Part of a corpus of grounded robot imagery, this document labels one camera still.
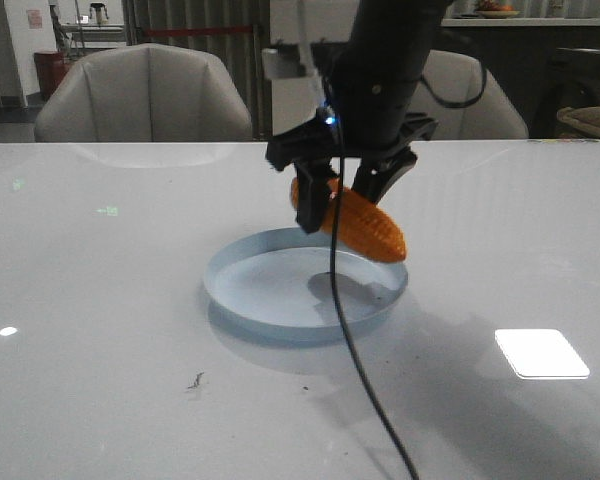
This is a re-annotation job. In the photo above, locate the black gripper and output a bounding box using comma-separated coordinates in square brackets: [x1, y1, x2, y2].
[266, 47, 437, 234]

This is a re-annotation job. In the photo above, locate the orange corn cob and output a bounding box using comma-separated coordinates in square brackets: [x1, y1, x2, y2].
[289, 176, 408, 264]

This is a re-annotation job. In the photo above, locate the light blue round plate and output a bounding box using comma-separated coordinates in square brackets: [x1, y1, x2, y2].
[204, 228, 408, 344]

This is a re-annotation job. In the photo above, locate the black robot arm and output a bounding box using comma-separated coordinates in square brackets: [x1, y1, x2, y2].
[266, 1, 449, 233]

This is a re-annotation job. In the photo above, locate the white cabinet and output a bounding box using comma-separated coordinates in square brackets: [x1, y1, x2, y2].
[269, 1, 359, 134]

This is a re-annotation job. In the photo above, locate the right beige upholstered chair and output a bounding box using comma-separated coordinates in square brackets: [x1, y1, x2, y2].
[410, 50, 528, 140]

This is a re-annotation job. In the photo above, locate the beige upholstered chair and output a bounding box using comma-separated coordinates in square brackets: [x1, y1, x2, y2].
[34, 43, 252, 143]
[410, 50, 528, 140]

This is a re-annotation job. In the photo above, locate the red barrier belt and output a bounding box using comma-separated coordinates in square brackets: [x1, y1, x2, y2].
[138, 25, 258, 38]

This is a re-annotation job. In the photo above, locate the dark counter with white top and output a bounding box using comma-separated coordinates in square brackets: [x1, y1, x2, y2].
[434, 19, 600, 132]

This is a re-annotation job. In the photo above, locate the left beige upholstered chair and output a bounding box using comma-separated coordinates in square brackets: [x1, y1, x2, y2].
[34, 43, 252, 143]

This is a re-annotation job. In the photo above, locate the fruit bowl on counter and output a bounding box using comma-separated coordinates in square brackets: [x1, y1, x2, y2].
[474, 0, 519, 19]

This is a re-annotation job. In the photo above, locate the beige cushion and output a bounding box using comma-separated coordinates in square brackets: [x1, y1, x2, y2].
[556, 106, 600, 139]

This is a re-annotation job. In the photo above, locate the red trash bin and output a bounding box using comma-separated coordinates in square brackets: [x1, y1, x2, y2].
[34, 51, 70, 100]

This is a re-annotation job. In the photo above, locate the black cable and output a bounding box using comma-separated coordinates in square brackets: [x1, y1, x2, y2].
[321, 49, 489, 480]

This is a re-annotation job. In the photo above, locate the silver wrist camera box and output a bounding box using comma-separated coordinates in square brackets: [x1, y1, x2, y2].
[261, 44, 320, 81]

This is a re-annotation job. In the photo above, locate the pink wall notice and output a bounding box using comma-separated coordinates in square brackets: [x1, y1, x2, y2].
[26, 9, 43, 29]

